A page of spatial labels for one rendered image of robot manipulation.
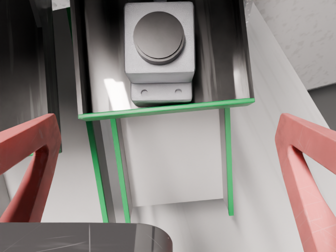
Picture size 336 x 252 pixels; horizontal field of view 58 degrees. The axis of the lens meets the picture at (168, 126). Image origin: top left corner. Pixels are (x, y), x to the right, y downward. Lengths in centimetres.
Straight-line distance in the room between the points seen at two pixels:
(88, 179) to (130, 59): 23
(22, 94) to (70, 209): 20
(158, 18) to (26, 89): 12
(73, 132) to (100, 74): 13
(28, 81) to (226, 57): 16
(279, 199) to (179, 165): 24
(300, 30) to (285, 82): 53
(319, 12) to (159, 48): 104
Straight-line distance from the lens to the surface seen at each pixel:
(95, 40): 26
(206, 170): 40
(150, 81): 21
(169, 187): 41
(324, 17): 124
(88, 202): 41
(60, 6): 30
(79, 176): 39
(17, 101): 26
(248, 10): 35
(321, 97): 185
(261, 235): 56
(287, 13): 112
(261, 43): 77
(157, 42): 18
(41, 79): 23
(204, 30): 26
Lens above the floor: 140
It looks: 61 degrees down
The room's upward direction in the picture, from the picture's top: 5 degrees counter-clockwise
